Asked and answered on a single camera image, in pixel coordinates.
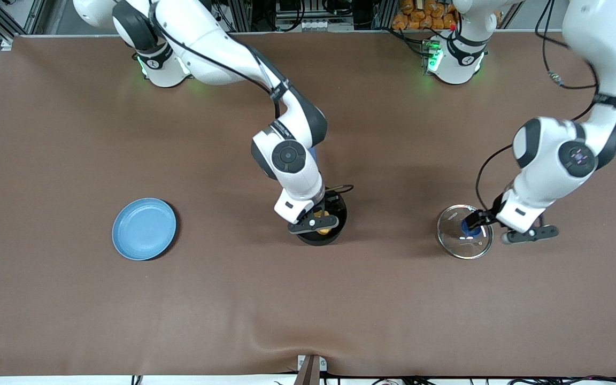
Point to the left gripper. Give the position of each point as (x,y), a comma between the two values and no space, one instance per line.
(489,215)

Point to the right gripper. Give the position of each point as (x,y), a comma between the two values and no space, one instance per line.
(329,205)

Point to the yellow potato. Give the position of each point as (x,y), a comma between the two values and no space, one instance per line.
(327,231)

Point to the glass lid with blue knob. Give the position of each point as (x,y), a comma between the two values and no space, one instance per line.
(457,247)

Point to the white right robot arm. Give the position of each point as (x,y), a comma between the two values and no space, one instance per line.
(206,48)

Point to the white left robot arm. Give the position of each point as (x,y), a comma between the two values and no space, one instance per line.
(548,155)

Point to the brown table cover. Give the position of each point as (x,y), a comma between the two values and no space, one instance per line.
(447,310)

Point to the blue round plate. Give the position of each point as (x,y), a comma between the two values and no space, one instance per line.
(145,229)

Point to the small white connector strip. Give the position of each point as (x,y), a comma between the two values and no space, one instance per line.
(313,24)

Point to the bag of orange items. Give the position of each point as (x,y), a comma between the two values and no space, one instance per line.
(425,15)

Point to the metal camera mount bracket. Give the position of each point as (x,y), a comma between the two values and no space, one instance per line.
(310,371)

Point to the aluminium frame post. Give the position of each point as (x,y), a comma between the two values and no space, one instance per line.
(384,13)
(241,15)

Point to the metal table corner bracket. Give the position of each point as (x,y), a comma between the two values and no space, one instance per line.
(7,43)

